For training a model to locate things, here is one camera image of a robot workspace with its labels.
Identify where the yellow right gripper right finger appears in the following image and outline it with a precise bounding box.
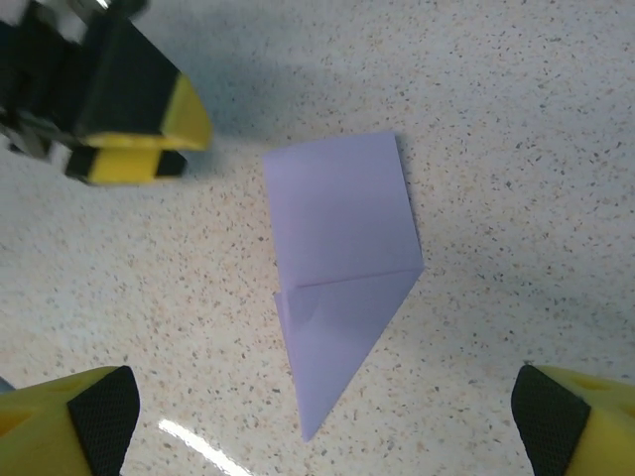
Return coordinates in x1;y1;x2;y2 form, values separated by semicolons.
510;364;635;476

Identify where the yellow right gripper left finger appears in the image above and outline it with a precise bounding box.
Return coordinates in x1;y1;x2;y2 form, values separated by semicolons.
0;365;141;476

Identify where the lavender paper sheet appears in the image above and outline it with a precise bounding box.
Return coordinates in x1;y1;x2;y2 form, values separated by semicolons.
262;130;427;443

